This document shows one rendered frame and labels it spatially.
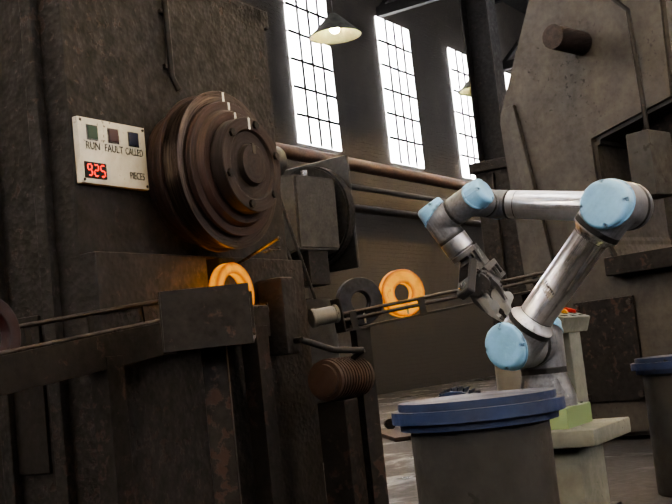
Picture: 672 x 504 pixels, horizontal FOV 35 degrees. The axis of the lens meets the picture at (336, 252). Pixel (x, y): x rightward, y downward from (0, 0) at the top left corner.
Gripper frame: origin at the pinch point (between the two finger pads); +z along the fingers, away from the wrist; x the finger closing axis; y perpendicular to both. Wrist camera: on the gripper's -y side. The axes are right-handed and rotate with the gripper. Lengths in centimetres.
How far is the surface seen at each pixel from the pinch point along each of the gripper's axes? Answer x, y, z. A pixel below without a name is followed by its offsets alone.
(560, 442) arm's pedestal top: -6.3, -20.8, 29.5
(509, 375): 38, 37, 21
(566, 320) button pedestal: 15, 46, 16
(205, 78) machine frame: 57, 27, -110
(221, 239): 56, -10, -63
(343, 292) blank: 63, 27, -30
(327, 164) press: 578, 714, -155
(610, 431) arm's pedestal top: -10.3, -7.2, 36.3
